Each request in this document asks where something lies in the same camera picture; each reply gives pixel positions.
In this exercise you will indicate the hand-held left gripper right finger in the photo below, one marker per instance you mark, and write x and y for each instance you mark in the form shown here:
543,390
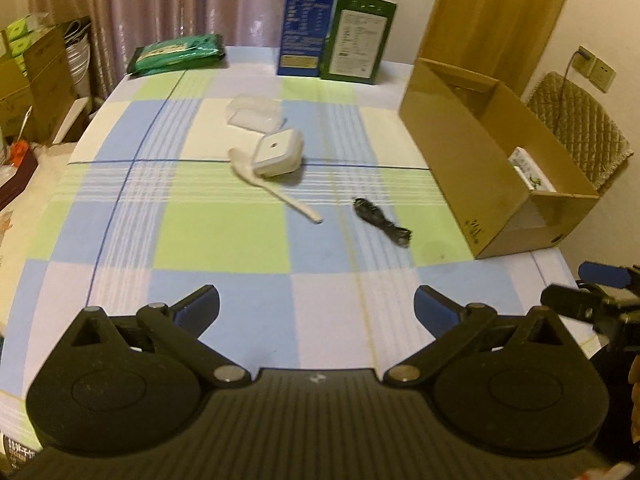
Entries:
435,310

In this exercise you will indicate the quilted chair cushion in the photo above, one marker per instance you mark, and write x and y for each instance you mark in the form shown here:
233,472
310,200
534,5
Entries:
580,130

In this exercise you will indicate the tall green box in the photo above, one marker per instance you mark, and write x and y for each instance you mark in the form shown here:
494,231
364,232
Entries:
357,40

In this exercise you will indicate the checked cloth desktop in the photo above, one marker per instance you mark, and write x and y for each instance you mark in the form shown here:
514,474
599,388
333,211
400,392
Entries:
225,240

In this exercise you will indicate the clear plastic container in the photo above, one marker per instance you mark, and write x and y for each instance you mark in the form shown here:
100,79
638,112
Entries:
252,112

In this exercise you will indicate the wooden door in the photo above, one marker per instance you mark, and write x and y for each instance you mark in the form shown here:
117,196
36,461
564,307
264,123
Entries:
495,15

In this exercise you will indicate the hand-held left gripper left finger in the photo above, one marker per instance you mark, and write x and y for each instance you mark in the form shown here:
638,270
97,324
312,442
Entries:
197,310

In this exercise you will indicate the pink curtain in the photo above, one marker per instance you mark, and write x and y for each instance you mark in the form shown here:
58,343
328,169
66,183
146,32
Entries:
175,0

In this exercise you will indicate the white flat board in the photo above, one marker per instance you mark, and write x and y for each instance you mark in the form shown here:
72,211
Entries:
70,120

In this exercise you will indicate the silver shopping bag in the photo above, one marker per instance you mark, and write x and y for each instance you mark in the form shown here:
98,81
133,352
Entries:
77,57

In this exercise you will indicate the green plastic packet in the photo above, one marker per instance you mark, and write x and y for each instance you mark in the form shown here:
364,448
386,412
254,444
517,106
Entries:
177,52

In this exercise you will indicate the tall blue box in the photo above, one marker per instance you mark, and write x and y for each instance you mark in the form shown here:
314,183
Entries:
305,20

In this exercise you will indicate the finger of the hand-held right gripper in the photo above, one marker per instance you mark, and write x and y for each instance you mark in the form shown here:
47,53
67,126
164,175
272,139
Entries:
602,272
570,302

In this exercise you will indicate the white square container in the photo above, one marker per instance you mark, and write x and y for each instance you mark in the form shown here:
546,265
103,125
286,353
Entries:
277,152

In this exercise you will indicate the white plastic spoon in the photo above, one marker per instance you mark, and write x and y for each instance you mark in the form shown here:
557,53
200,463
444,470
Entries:
280,192

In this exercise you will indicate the light green packages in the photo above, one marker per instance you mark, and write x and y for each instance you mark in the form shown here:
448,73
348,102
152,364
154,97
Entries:
15,37

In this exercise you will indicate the wall socket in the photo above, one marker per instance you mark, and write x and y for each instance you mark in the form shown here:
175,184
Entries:
597,69

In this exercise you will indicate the large cardboard box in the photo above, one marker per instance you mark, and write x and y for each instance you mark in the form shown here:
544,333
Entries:
450,160

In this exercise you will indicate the orange small object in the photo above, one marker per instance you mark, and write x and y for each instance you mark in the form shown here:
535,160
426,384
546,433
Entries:
20,151

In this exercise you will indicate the brown cardboard box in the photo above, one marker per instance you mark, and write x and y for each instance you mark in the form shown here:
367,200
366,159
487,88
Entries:
35,80

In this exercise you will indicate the dark red box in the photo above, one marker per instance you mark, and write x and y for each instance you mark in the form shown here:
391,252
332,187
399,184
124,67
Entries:
15,182

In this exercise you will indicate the long white medicine box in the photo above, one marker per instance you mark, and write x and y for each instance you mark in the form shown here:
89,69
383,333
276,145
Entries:
532,170

